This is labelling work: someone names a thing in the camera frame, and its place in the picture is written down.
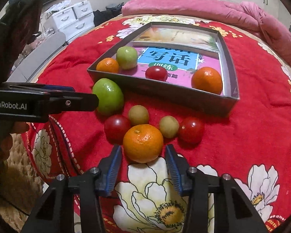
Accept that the grey bench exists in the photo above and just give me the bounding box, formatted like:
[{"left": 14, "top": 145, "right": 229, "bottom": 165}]
[{"left": 7, "top": 32, "right": 66, "bottom": 83}]

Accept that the left hand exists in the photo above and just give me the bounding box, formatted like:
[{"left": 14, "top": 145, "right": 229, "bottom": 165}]
[{"left": 0, "top": 120, "right": 29, "bottom": 166}]

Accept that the grey cardboard tray box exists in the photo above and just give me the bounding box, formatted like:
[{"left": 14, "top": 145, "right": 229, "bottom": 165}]
[{"left": 88, "top": 22, "right": 240, "bottom": 116}]

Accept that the white drawer cabinet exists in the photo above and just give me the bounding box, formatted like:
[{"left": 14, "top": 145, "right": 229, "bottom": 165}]
[{"left": 44, "top": 0, "right": 94, "bottom": 44}]

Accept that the pink chinese workbook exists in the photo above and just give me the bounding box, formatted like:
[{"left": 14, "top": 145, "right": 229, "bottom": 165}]
[{"left": 119, "top": 46, "right": 222, "bottom": 88}]

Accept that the black clothes pile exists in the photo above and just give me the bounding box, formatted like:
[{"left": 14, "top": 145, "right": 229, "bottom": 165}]
[{"left": 94, "top": 10, "right": 115, "bottom": 26}]

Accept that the pink quilt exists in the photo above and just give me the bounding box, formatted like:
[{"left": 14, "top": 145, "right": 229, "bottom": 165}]
[{"left": 122, "top": 0, "right": 291, "bottom": 67}]

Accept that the dark red tomato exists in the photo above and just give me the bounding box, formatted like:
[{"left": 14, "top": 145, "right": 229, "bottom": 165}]
[{"left": 104, "top": 115, "right": 131, "bottom": 145}]

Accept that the green fruit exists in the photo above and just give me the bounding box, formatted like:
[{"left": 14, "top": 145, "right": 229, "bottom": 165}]
[
  {"left": 116, "top": 46, "right": 138, "bottom": 70},
  {"left": 92, "top": 78, "right": 124, "bottom": 116}
]

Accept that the yellow-green small fruit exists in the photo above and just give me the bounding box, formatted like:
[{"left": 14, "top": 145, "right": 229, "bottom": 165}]
[
  {"left": 128, "top": 105, "right": 149, "bottom": 126},
  {"left": 159, "top": 116, "right": 179, "bottom": 138}
]

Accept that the large red tomato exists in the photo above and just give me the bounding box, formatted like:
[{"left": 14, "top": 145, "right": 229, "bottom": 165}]
[{"left": 145, "top": 66, "right": 168, "bottom": 82}]

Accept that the sunflower cover book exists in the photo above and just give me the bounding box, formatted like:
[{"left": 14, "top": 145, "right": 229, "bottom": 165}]
[{"left": 133, "top": 26, "right": 219, "bottom": 52}]

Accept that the orange tangerine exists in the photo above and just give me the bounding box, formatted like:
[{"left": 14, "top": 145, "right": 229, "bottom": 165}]
[
  {"left": 123, "top": 124, "right": 163, "bottom": 163},
  {"left": 96, "top": 58, "right": 120, "bottom": 73},
  {"left": 191, "top": 67, "right": 223, "bottom": 95}
]

